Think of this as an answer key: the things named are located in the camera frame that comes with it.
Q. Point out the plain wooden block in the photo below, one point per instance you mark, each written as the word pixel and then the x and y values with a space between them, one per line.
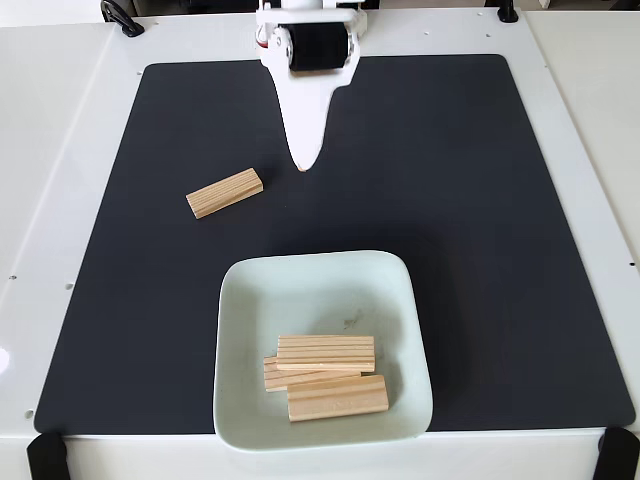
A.
pixel 225 192

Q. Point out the pale green square plate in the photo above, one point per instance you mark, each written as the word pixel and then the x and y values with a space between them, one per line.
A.
pixel 250 310

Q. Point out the striped grain wooden block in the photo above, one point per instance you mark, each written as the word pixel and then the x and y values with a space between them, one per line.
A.
pixel 325 352

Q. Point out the four-groove wooden block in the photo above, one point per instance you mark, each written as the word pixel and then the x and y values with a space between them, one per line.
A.
pixel 272 375

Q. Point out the single-groove wooden block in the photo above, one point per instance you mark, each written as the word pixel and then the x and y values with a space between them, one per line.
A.
pixel 335 400

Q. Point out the large black table clamp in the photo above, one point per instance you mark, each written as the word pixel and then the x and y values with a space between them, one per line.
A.
pixel 131 27

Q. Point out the small black table clamp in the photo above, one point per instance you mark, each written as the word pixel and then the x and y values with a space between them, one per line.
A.
pixel 507 14

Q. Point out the black rubber mat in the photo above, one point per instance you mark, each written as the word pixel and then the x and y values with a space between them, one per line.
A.
pixel 150 300

